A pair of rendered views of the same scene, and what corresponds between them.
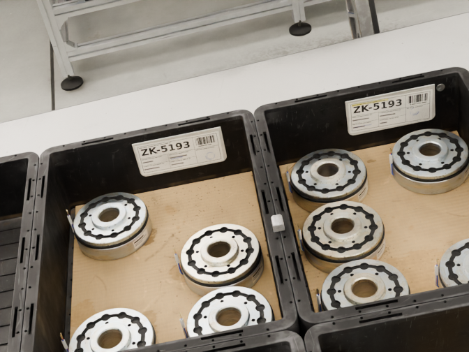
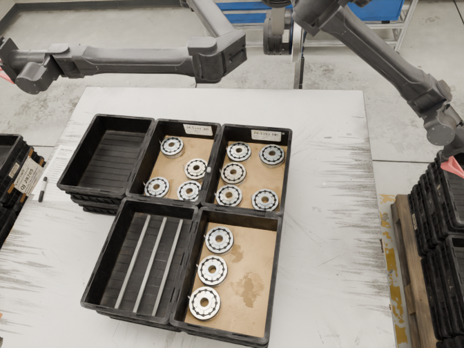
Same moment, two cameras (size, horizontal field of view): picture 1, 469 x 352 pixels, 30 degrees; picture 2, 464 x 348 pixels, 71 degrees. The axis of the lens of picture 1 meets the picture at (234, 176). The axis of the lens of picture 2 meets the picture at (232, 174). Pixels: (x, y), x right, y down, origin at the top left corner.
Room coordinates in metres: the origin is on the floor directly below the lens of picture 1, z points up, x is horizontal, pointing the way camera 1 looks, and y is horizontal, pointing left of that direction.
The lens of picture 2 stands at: (0.09, -0.34, 1.96)
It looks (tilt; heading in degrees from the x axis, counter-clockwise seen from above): 56 degrees down; 18
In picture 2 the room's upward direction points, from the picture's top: 10 degrees counter-clockwise
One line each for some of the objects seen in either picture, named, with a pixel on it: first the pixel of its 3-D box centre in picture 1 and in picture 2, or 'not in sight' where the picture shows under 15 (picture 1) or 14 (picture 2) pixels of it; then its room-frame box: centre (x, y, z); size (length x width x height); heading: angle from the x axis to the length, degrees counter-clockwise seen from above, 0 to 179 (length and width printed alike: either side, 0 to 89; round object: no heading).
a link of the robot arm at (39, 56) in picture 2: not in sight; (42, 62); (0.70, 0.33, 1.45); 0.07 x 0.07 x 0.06; 3
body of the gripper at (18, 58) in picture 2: not in sight; (23, 61); (0.71, 0.39, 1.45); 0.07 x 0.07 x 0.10; 3
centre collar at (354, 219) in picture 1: (342, 226); (233, 172); (0.79, -0.12, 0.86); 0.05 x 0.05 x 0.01
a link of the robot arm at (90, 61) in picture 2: not in sight; (136, 61); (0.72, 0.06, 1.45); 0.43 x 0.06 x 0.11; 92
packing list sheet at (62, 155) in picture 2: not in sight; (63, 171); (0.81, 0.76, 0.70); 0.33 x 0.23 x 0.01; 2
